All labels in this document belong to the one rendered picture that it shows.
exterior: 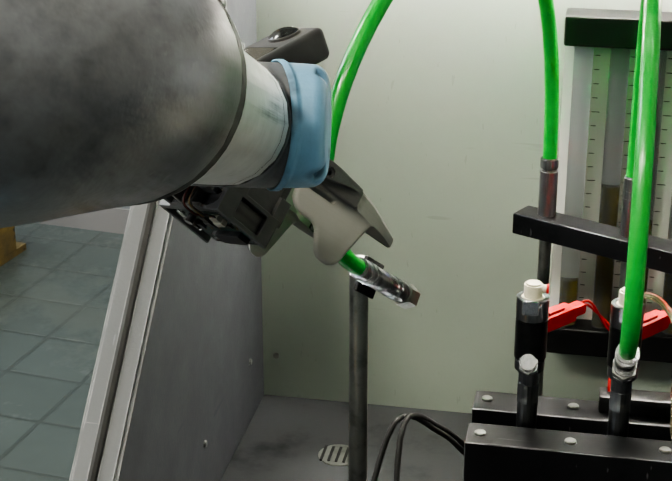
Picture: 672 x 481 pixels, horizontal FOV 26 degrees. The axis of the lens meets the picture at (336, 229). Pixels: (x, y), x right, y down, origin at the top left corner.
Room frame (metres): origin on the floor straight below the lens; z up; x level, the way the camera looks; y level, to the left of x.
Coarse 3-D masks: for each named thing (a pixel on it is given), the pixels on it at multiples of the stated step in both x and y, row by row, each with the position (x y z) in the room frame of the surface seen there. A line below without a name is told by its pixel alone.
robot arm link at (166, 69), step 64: (0, 0) 0.43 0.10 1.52; (64, 0) 0.44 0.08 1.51; (128, 0) 0.46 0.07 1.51; (192, 0) 0.49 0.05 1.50; (0, 64) 0.42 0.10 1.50; (64, 64) 0.43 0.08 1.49; (128, 64) 0.45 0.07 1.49; (192, 64) 0.47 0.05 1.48; (256, 64) 0.70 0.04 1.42; (0, 128) 0.42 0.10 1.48; (64, 128) 0.43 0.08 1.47; (128, 128) 0.45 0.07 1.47; (192, 128) 0.48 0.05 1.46; (256, 128) 0.65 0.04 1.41; (320, 128) 0.79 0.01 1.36; (0, 192) 0.43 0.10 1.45; (64, 192) 0.44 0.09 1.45; (128, 192) 0.47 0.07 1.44
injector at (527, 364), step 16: (544, 304) 1.13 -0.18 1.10; (528, 320) 1.13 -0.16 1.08; (544, 320) 1.13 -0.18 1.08; (528, 336) 1.13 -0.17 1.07; (544, 336) 1.13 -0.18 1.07; (528, 352) 1.13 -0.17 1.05; (544, 352) 1.13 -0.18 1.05; (528, 368) 1.11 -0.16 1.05; (528, 384) 1.13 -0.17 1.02; (528, 400) 1.13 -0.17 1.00; (528, 416) 1.13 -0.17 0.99
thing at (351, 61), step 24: (384, 0) 1.09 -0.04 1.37; (552, 0) 1.31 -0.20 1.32; (360, 24) 1.07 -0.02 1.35; (552, 24) 1.32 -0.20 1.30; (360, 48) 1.06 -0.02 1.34; (552, 48) 1.32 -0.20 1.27; (552, 72) 1.32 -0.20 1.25; (336, 96) 1.04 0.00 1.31; (552, 96) 1.33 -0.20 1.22; (336, 120) 1.04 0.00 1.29; (552, 120) 1.33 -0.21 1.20; (552, 144) 1.33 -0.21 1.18; (552, 168) 1.33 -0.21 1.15; (360, 264) 1.06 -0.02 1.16
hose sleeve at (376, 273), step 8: (368, 264) 1.07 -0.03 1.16; (368, 272) 1.07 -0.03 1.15; (376, 272) 1.08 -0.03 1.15; (384, 272) 1.09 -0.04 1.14; (360, 280) 1.07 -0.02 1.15; (368, 280) 1.07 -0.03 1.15; (376, 280) 1.08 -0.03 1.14; (384, 280) 1.09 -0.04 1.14; (392, 280) 1.10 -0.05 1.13; (400, 280) 1.11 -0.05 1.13; (376, 288) 1.09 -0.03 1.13; (384, 288) 1.09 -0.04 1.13; (392, 288) 1.10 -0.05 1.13; (400, 288) 1.10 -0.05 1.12; (408, 288) 1.12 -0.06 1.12; (392, 296) 1.10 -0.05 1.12; (400, 296) 1.11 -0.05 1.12; (408, 296) 1.12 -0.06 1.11
